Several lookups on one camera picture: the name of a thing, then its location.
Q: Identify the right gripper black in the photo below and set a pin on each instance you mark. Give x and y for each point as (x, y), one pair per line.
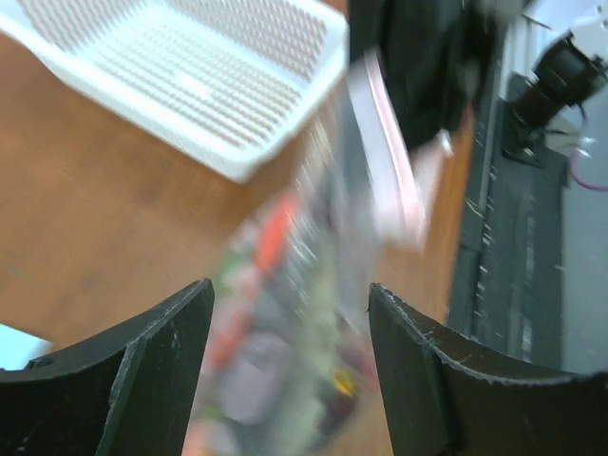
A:
(434, 58)

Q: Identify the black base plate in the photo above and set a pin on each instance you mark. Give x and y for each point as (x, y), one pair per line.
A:
(507, 284)

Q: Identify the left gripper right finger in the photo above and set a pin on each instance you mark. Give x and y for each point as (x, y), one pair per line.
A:
(445, 394)

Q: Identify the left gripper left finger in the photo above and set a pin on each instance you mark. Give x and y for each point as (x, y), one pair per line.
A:
(127, 390)

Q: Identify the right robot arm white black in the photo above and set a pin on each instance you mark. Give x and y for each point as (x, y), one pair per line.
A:
(570, 71)

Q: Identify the clear zip top bag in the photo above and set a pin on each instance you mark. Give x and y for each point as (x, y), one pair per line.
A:
(288, 357)

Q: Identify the fake carrot orange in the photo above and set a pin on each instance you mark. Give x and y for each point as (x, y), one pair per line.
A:
(274, 230)

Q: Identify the white plastic basket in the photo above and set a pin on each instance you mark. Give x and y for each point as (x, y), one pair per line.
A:
(228, 83)

